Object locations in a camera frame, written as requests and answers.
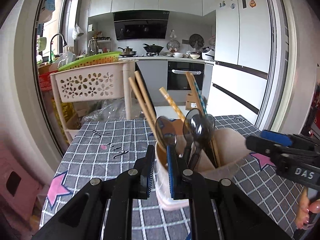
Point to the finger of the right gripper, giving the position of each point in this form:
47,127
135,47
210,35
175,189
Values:
279,138
272,149

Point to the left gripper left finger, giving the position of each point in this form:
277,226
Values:
141,175

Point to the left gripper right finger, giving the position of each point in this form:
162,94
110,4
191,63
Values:
179,175

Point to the dark plastic spoon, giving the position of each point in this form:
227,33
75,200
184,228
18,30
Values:
187,133
202,129

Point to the blue patterned chopstick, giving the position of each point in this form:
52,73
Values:
200,95

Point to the plain bamboo chopstick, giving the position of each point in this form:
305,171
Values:
135,88

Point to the black kitchen faucet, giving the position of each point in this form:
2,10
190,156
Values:
61,43

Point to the person's right hand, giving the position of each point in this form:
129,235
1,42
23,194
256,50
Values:
304,207

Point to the beige utensil holder caddy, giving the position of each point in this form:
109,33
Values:
232,151

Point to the clear plastic bag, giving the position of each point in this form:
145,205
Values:
113,110

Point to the cardboard box on floor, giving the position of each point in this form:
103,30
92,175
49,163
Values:
190,102

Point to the white refrigerator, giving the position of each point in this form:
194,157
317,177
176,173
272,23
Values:
242,56

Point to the beige flower-cutout storage cart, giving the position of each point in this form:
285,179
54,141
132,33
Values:
92,83

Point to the black built-in oven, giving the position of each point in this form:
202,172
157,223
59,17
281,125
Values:
177,79

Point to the white rice cooker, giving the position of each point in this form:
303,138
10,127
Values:
208,54

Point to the steel pot with lid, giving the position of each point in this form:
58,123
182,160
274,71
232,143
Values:
127,52

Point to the green tray on cart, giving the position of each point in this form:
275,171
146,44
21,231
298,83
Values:
103,58

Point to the black wok on stove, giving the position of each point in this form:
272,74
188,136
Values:
152,48

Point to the pink plastic stool stack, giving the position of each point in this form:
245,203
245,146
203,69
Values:
18,188

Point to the red plastic basket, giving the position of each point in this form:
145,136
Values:
45,82

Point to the black range hood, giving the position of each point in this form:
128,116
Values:
141,24

